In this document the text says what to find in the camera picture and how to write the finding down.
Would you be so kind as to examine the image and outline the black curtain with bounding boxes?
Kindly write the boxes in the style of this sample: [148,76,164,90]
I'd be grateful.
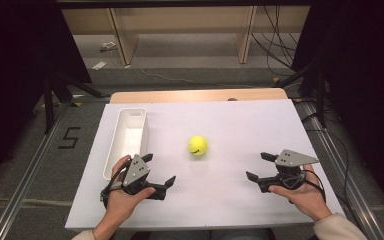
[0,0,93,196]
[290,0,384,214]

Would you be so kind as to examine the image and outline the white floor cable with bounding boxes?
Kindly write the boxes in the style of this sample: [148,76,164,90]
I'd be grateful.
[139,65,256,89]

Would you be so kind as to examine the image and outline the aluminium floor rail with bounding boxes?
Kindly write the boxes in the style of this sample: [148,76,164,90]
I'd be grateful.
[294,99,384,240]
[0,101,73,240]

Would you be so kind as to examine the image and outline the bundle of black cables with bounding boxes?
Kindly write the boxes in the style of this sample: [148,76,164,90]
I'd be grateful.
[250,5,302,78]

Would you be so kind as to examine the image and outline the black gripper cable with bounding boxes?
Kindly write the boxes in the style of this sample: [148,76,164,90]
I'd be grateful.
[99,165,128,210]
[291,169,327,205]

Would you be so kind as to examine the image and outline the person's left hand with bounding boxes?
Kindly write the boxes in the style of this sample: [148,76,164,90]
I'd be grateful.
[104,154,157,222]

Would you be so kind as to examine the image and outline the black floor cable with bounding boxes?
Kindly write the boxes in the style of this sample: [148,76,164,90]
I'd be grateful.
[300,113,363,231]

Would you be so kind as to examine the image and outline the yellow tennis ball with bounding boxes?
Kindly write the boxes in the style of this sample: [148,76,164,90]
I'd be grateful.
[188,135,209,158]

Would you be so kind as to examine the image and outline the white paper scrap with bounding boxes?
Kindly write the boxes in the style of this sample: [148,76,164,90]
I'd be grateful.
[99,40,119,53]
[91,60,109,71]

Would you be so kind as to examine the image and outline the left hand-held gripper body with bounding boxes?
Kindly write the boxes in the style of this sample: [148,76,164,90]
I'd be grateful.
[121,153,168,201]

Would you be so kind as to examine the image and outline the light wooden desk frame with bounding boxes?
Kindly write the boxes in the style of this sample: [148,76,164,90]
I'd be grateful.
[61,4,312,67]

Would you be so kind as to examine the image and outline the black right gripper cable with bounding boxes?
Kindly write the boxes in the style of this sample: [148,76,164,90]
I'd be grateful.
[291,169,327,205]

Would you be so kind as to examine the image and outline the cream fleece sleeve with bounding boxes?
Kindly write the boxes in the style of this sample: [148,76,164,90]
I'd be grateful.
[71,229,97,240]
[312,212,370,240]

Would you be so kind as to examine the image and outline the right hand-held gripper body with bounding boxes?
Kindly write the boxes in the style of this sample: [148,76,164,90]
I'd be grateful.
[257,148,320,194]

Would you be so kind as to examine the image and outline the person's right hand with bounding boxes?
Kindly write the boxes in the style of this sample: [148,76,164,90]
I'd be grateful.
[267,163,333,223]

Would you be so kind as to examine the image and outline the black metal stand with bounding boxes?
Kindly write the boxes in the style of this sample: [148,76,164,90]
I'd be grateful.
[40,70,112,135]
[272,54,329,128]

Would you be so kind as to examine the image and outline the white plastic bin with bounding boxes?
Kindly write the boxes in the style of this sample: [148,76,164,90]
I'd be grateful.
[102,107,150,182]

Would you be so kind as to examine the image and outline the wooden table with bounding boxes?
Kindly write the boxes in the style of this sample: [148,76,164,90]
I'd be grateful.
[108,87,289,105]

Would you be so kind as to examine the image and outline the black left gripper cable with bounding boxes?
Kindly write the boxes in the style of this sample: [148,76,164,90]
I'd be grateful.
[99,165,128,210]

